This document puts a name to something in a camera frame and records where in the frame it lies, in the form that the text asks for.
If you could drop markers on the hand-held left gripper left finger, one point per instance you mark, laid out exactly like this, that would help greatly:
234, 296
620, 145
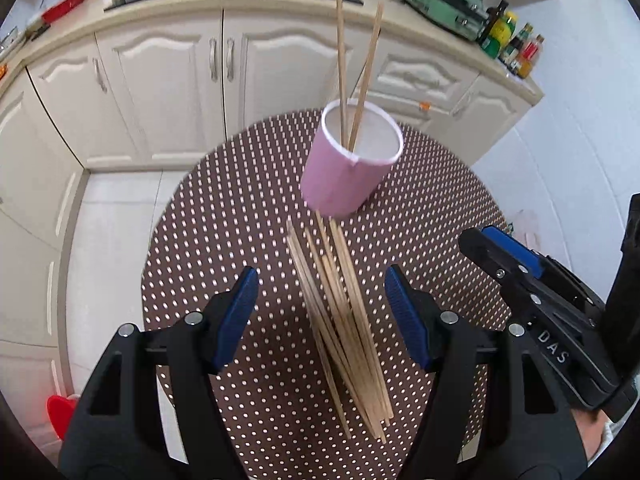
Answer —
240, 310

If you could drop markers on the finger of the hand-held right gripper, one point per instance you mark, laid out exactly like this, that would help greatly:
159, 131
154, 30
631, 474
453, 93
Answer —
515, 251
482, 255

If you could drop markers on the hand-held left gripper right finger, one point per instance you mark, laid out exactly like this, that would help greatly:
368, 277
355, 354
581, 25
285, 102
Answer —
402, 310

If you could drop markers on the pile of wooden chopsticks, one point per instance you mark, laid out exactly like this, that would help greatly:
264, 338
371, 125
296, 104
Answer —
340, 320

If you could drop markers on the pink cup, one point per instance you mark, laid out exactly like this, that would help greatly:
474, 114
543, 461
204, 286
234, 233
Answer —
340, 185

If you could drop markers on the person's right forearm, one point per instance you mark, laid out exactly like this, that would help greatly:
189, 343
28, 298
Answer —
600, 435

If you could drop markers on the round brown polka-dot table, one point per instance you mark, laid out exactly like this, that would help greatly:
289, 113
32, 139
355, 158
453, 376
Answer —
250, 200

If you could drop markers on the cream cabinet door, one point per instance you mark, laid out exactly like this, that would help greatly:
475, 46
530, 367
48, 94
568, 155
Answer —
285, 75
65, 110
495, 120
35, 170
165, 95
25, 285
440, 95

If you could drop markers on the red plastic stool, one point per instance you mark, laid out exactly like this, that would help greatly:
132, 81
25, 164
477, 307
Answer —
62, 415

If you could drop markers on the green bottle yellow label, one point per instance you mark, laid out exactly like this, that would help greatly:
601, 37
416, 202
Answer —
502, 35

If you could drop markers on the slender wooden chopstick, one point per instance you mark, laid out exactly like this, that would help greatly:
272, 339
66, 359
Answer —
341, 60
367, 65

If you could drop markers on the dark glass bottle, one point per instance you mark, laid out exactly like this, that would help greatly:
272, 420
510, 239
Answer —
492, 22

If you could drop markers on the green kitchen appliance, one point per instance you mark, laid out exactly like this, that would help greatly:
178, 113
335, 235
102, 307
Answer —
440, 2

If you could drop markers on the red plastic box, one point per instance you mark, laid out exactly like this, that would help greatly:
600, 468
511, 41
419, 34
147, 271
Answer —
65, 5

